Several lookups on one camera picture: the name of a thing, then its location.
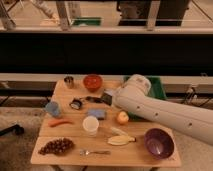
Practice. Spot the clear plastic wrapper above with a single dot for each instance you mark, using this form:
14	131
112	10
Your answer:
118	131

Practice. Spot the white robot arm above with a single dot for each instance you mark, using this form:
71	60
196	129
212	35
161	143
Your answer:
132	96

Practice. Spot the bunch of dark grapes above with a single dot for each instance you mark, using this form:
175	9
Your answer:
57	146

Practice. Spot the black eraser block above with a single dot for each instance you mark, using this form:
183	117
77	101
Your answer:
106	98

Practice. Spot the black tape measure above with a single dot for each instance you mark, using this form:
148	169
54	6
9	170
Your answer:
76	104

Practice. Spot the green box behind glass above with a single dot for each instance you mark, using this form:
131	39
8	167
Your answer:
89	21

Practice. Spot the purple bowl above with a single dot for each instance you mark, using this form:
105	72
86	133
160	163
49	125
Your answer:
159	143

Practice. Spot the blue plastic cup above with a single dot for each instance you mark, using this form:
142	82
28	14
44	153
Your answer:
53	109

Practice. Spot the blue sponge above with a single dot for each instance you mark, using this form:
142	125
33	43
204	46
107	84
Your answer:
100	114

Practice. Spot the yellow banana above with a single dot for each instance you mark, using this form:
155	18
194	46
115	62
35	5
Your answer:
120	140

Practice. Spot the red yellow apple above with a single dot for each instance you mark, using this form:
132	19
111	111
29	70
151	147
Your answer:
122	118

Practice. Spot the small metal cup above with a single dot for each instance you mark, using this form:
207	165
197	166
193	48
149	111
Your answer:
69	81

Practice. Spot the white plastic cup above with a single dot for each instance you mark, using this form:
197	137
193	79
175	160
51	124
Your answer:
90	125

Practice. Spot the black handled tool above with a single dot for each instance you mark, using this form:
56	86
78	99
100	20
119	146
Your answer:
93	99

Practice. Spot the green plastic tray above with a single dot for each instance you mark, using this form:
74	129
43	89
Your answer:
156	91

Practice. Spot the orange carrot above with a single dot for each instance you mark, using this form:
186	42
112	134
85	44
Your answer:
54	123

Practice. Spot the red bowl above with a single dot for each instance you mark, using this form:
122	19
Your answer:
92	82

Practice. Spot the silver fork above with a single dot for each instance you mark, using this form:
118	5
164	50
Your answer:
87	152

